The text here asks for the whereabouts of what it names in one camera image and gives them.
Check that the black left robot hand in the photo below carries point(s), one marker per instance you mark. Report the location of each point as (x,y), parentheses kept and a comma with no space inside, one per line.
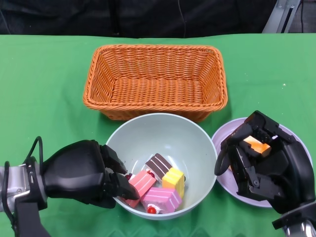
(74,172)

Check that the yellow cake slice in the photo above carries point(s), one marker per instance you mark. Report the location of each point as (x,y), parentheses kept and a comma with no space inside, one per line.
(172,180)

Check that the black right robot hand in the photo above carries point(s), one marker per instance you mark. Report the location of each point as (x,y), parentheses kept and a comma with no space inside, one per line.
(293,177)

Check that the pale green bowl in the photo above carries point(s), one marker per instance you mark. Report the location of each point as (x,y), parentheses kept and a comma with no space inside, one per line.
(160,133)

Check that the orange striped bread roll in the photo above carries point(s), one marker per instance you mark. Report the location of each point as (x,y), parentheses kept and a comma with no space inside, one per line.
(256,145)

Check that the pink cake slice with cherry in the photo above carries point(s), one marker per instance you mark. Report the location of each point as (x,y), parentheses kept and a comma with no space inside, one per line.
(160,198)

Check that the lavender plate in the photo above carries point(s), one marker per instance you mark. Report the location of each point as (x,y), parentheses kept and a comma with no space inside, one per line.
(227,184)

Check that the salmon pink cake slice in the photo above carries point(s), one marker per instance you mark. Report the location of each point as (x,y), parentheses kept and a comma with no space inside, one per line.
(143,181)

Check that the grey metal stand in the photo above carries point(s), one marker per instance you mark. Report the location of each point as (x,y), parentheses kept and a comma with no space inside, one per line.
(279,17)

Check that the orange wicker basket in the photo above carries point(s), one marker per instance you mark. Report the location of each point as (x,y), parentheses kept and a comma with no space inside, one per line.
(155,81)

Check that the brown chocolate cake slice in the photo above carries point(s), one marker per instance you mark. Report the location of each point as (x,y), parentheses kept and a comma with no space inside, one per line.
(158,164)

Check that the black backdrop curtain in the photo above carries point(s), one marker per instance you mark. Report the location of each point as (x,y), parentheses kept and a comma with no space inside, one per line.
(98,17)

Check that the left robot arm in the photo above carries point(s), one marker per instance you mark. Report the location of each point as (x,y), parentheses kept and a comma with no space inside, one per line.
(24,209)

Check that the green tablecloth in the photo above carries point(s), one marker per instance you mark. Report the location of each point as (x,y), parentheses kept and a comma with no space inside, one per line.
(49,86)

